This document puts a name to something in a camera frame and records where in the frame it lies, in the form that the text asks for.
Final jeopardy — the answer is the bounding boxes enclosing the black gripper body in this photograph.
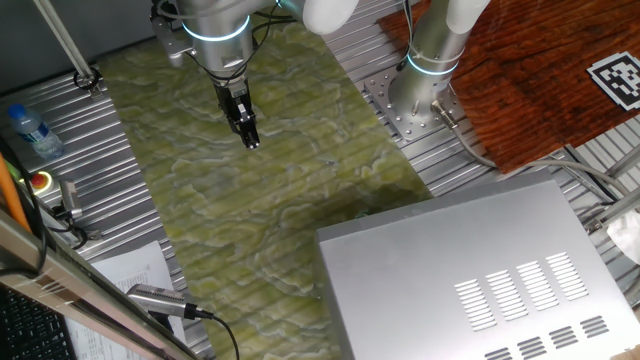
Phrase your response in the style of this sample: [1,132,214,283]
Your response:
[213,78,257,129]

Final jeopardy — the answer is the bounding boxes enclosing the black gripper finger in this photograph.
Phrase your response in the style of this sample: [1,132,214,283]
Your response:
[242,118,262,151]
[230,123,250,148]

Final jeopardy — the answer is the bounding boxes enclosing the black microwave oven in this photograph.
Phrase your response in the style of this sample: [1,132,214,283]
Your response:
[316,171,640,360]

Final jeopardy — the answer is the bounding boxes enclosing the green marble pattern mat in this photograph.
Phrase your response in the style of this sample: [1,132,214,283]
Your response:
[97,9,434,360]

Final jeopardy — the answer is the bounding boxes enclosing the printed white paper sheet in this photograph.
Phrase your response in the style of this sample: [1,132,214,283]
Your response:
[63,239,189,360]

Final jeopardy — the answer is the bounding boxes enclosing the grey metal pole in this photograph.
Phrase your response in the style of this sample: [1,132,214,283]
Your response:
[32,0,100,94]

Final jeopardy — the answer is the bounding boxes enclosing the small silver metal device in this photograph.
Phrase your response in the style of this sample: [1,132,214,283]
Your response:
[58,179,84,221]

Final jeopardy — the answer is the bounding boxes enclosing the clear plastic water bottle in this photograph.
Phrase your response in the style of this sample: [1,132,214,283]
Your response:
[6,103,66,161]

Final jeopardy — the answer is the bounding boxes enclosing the red yellow emergency stop button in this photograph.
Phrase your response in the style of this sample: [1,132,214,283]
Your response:
[28,170,54,197]

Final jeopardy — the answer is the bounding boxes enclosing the orange rod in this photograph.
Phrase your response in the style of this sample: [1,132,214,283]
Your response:
[0,152,32,234]

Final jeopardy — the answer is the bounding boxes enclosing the wood pattern mat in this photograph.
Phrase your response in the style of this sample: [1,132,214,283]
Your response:
[377,0,640,175]

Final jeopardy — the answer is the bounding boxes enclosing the black keyboard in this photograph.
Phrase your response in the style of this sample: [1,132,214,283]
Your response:
[0,287,77,360]

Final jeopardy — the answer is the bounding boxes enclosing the black white fiducial marker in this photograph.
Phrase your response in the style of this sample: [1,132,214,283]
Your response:
[586,51,640,112]

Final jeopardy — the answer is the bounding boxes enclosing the white crumpled sheet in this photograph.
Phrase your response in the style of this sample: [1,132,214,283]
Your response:
[606,209,640,266]

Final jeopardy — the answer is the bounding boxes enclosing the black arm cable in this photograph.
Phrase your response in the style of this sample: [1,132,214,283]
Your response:
[185,3,297,81]

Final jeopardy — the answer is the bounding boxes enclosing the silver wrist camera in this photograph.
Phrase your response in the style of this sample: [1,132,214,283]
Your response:
[149,10,195,69]

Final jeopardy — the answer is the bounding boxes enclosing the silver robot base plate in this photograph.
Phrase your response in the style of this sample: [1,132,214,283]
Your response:
[362,67,489,144]

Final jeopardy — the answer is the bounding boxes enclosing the black ring pole base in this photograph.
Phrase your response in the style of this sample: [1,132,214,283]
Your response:
[73,66,104,97]

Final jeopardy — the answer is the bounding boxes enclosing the silver depth camera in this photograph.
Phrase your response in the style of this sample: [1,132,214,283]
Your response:
[126,283,202,322]

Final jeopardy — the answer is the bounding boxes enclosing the black camera cable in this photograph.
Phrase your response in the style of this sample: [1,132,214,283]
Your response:
[198,309,241,360]

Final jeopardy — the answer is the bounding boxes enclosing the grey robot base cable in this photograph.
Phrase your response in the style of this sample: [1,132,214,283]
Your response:
[430,99,632,197]

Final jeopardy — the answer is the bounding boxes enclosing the aluminium frame rail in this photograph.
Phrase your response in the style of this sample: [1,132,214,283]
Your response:
[0,207,202,360]

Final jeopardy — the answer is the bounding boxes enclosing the silver metal frame bars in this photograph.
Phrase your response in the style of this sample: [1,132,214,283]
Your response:
[564,143,640,236]

